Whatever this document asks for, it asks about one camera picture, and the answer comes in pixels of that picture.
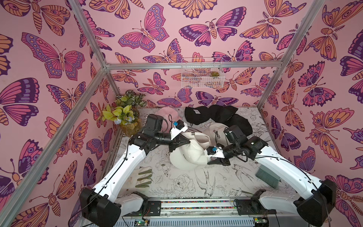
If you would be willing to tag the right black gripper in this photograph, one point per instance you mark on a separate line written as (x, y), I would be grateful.
(224, 155)

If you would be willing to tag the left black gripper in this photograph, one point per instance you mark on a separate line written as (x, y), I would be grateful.
(174, 143)

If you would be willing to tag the white Colorado cap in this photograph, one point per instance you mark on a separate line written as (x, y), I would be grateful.
(216, 134)
(186, 158)
(198, 140)

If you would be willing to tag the pink cap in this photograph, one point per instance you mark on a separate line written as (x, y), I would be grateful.
(170, 115)

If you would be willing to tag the black cap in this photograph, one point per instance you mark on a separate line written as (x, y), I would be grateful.
(197, 115)
(241, 122)
(221, 114)

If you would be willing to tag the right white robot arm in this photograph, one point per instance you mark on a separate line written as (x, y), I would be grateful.
(317, 198)

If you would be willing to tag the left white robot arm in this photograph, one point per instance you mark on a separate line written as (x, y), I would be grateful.
(137, 149)

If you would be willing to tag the black cap back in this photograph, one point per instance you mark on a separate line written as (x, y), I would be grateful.
(221, 114)

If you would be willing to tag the green dustpan brush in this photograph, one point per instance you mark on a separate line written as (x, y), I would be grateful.
(268, 176)

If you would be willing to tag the amber vase with flowers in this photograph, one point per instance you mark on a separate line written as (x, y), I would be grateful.
(124, 113)

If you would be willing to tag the small green succulent plant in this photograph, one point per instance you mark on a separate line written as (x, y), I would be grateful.
(214, 74)

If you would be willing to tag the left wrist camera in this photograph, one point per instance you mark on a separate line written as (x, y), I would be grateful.
(178, 127)

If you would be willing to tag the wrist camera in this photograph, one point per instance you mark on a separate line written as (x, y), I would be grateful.
(214, 152)
(178, 127)

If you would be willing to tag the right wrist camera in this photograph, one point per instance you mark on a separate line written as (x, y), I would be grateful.
(214, 152)

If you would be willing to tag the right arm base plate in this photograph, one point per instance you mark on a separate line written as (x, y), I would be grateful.
(252, 206)

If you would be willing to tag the aluminium front rail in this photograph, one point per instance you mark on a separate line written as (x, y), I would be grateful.
(195, 208)

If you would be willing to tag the white wire basket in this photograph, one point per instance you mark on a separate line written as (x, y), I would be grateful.
(197, 75)

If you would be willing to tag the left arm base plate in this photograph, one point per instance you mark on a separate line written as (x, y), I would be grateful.
(148, 208)

